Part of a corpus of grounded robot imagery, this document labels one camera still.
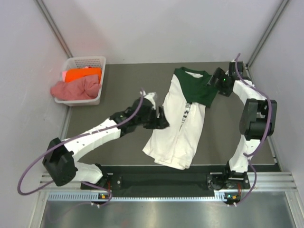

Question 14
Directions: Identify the white green ringer t-shirt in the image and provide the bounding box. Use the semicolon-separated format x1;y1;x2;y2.
142;67;218;170

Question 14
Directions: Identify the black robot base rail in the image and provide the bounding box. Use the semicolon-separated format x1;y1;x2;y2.
96;165;250;198

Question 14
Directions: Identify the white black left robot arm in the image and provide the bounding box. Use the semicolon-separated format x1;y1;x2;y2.
42;93;169;188

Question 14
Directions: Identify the orange folded t-shirt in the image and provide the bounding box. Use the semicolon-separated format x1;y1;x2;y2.
64;67;102;82

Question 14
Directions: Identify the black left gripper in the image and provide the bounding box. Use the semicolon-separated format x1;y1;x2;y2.
136;106;169;130

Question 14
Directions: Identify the light pink garment in basket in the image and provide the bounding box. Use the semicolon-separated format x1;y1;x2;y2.
61;71;67;81

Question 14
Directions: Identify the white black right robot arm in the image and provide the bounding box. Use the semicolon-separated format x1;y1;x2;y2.
207;61;277;190

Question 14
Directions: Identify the pink crumpled t-shirt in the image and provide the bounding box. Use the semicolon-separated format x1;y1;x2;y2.
50;75;101;101

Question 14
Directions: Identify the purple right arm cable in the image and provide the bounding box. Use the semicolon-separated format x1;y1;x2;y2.
234;53;274;206

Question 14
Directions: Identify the white plastic laundry basket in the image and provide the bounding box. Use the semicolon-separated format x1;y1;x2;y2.
50;56;106;107

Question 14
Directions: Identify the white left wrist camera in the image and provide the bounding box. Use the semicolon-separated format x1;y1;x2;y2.
143;92;157;106

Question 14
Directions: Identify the grey slotted cable duct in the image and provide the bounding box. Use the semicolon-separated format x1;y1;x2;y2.
47;191;240;202

